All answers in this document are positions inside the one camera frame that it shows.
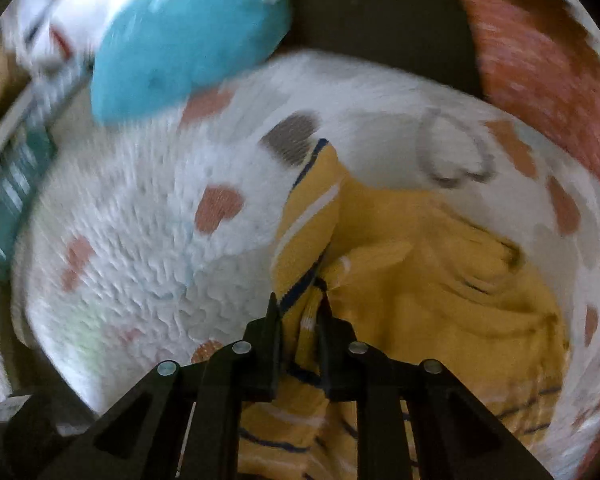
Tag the orange floral cloth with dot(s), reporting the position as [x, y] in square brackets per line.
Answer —
[540, 70]

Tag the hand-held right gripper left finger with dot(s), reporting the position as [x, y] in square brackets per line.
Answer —
[267, 355]

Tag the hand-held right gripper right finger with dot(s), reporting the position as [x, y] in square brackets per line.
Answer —
[330, 355]

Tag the yellow striped sweater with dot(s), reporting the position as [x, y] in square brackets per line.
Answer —
[430, 285]

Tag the teal striped box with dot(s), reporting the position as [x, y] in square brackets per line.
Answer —
[15, 175]

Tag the white plastic bag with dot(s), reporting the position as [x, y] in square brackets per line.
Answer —
[80, 10]

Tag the teal pillow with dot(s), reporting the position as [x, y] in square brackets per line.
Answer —
[180, 45]

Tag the white quilted heart-print blanket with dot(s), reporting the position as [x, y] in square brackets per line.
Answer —
[145, 240]

